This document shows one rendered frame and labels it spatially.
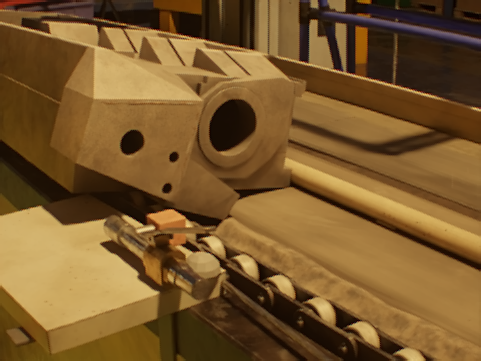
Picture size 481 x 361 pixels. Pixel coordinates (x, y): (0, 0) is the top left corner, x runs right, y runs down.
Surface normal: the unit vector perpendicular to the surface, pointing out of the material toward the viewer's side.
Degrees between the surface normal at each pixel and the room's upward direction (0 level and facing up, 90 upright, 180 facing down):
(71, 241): 0
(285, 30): 90
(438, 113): 90
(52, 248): 0
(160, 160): 90
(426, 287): 0
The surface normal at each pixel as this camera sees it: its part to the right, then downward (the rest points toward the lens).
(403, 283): 0.01, -0.94
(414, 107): -0.81, 0.18
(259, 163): 0.58, 0.28
